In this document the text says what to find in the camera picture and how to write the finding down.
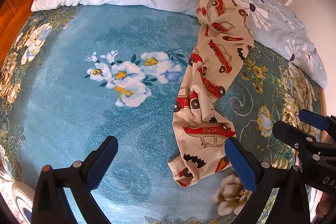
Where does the beige car print garment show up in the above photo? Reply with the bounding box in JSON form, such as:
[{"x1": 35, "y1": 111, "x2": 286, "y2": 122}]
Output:
[{"x1": 169, "y1": 0, "x2": 254, "y2": 187}]

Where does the right hand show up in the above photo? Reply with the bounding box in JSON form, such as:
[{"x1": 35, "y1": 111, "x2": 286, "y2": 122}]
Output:
[{"x1": 315, "y1": 193, "x2": 331, "y2": 218}]

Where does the white round embroidered cushion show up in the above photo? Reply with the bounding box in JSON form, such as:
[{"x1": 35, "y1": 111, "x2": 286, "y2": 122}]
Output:
[{"x1": 12, "y1": 182, "x2": 35, "y2": 224}]

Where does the teal floral bed blanket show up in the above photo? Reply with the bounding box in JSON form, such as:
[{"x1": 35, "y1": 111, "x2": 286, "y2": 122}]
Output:
[{"x1": 1, "y1": 5, "x2": 322, "y2": 223}]

